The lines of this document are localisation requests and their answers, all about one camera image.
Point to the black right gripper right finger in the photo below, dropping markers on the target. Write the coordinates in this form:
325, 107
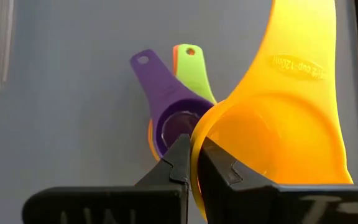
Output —
225, 189

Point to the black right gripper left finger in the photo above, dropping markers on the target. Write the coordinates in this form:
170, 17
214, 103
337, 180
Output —
166, 174

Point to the orange measuring cup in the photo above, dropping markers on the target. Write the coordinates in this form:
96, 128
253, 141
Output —
151, 140

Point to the purple measuring cup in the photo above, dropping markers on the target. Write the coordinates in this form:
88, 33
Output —
160, 87

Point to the yellow measuring cup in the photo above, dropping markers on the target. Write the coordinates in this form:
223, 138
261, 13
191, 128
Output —
291, 124

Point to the green measuring cup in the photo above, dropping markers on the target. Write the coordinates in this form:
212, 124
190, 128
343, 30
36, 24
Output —
193, 74

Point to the gray table mat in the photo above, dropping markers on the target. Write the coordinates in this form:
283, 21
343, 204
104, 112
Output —
73, 93

